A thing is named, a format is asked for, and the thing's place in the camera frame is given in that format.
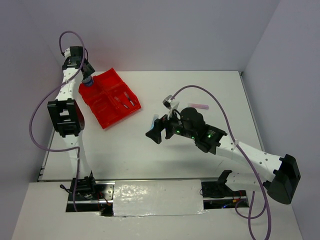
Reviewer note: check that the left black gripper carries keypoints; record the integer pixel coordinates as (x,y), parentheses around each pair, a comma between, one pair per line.
(90,69)

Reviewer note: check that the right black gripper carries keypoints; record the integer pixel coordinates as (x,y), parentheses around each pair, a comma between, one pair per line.
(155,133)

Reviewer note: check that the blue paint jar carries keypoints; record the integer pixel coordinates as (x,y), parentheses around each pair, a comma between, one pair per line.
(88,81)

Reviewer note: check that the blue highlighter marker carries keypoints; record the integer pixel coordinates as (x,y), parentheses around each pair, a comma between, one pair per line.
(155,117)

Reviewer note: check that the blue pen refill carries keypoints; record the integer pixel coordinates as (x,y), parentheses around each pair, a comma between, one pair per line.
(129,99)

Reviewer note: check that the red pen refill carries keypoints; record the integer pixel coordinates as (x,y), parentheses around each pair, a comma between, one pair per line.
(121,102)

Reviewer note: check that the pink highlighter marker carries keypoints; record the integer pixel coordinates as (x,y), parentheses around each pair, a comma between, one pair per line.
(198,106)

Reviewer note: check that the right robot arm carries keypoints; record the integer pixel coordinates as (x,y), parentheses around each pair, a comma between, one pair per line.
(281,174)

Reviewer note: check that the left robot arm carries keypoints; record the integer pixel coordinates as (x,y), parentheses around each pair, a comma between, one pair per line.
(69,122)

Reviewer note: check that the red four-compartment tray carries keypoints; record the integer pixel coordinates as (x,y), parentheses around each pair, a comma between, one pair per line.
(100,98)

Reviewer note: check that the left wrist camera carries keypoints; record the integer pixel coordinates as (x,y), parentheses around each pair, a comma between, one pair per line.
(66,53)

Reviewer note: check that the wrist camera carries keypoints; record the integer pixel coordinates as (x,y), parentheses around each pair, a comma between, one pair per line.
(66,53)
(171,104)

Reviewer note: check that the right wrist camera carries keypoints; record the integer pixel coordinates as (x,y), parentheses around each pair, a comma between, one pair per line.
(171,104)

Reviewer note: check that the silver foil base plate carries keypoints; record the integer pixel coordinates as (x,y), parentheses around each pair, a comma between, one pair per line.
(157,198)

